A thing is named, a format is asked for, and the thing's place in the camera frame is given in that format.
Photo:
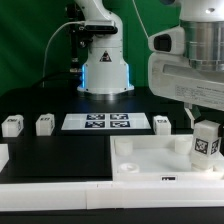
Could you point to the black camera stand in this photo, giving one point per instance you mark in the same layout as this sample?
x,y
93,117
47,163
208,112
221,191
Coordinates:
x,y
79,37

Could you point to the white marker sheet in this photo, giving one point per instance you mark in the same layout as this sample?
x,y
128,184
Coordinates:
x,y
105,121

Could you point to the white fence wall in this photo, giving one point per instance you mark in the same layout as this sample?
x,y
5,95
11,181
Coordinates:
x,y
94,195
4,155

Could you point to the white front fence wall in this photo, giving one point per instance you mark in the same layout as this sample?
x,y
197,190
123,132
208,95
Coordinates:
x,y
94,195

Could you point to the white square table top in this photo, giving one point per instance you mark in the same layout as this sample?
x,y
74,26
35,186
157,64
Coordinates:
x,y
140,158

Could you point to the white left fence wall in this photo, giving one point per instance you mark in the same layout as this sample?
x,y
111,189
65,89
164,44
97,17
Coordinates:
x,y
4,155

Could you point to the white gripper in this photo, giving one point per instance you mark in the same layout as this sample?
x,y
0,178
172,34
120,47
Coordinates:
x,y
171,77

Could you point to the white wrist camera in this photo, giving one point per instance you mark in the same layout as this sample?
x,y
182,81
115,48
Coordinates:
x,y
170,41

